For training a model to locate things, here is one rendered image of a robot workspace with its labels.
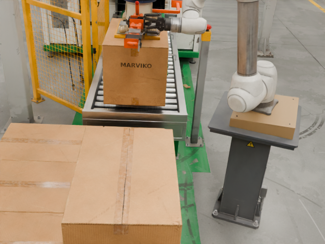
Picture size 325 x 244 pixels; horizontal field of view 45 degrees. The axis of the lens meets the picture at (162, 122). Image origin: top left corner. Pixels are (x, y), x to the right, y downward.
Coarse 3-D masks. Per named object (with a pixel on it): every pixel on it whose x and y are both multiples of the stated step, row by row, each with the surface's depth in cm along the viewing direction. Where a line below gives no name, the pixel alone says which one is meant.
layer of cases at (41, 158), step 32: (32, 128) 249; (64, 128) 251; (160, 128) 257; (0, 160) 219; (32, 160) 221; (64, 160) 222; (0, 192) 197; (32, 192) 198; (64, 192) 200; (0, 224) 179; (32, 224) 180
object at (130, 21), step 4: (132, 16) 235; (136, 16) 235; (128, 20) 230; (132, 20) 229; (136, 20) 229; (140, 20) 229; (144, 20) 230; (128, 24) 232; (144, 24) 233; (136, 28) 231
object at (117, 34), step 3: (117, 27) 260; (117, 30) 254; (117, 33) 248; (120, 33) 248; (123, 33) 248; (126, 33) 248; (114, 36) 246; (117, 36) 246; (120, 36) 246; (123, 36) 246
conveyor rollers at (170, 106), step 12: (168, 36) 415; (168, 60) 360; (168, 72) 337; (168, 84) 314; (168, 96) 298; (96, 108) 274; (108, 108) 275; (120, 108) 282; (132, 108) 282; (144, 108) 283; (156, 108) 283; (168, 108) 283
